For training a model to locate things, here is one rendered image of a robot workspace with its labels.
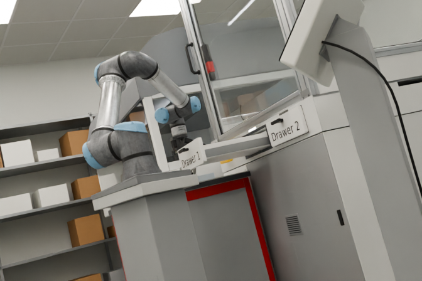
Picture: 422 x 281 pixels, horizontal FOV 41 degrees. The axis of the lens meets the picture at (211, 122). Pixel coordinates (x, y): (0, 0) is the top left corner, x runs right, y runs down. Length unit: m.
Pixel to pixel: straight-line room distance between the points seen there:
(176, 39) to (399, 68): 1.57
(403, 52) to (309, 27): 1.02
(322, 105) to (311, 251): 0.64
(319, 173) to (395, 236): 0.64
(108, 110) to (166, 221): 0.54
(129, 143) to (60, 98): 4.82
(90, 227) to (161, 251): 4.26
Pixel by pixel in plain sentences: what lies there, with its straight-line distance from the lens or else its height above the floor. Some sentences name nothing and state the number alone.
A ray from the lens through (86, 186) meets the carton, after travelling 6.23.
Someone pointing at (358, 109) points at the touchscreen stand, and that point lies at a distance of 1.69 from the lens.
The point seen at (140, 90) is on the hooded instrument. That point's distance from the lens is 3.39.
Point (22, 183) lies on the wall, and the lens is 6.56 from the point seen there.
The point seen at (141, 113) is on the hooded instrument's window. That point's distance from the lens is 3.45.
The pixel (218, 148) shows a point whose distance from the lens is 2.43.
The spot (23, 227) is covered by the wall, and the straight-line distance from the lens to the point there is 6.50.
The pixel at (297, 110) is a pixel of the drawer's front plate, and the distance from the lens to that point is 2.26.
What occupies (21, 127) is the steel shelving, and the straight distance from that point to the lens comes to 6.19.
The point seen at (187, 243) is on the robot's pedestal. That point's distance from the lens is 2.06.
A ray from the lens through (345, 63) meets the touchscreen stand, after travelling 1.71.
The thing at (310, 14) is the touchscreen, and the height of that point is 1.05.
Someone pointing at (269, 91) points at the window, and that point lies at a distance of 2.50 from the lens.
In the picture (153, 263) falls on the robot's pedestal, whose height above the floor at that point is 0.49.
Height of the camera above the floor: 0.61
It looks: 9 degrees up
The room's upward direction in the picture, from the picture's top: 15 degrees counter-clockwise
